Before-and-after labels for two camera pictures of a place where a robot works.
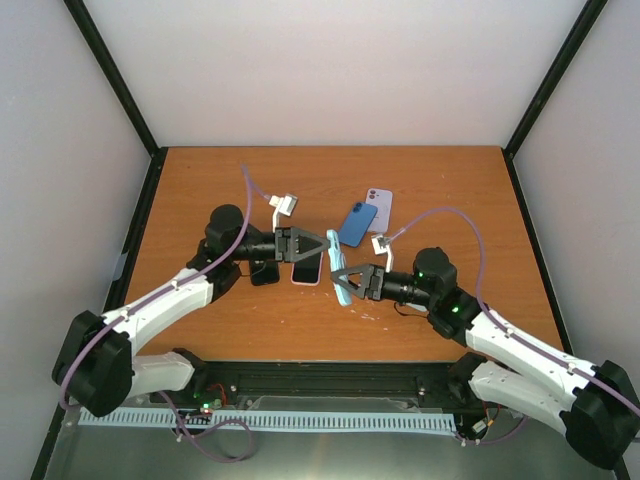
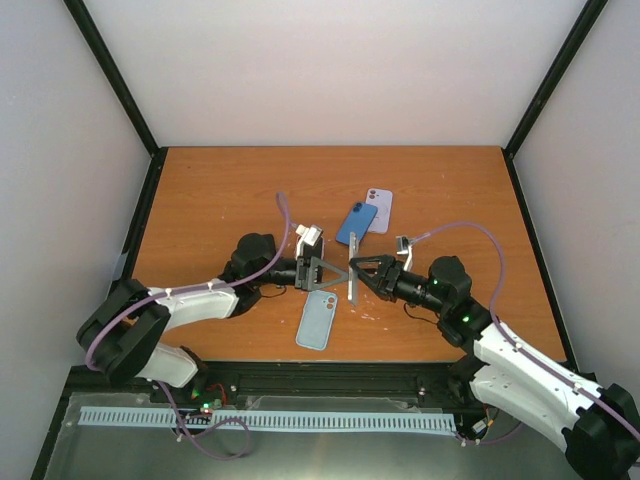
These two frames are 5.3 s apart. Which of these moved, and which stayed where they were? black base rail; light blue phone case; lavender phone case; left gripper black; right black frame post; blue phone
Moved: left gripper black; light blue phone case
Stayed: blue phone; lavender phone case; black base rail; right black frame post
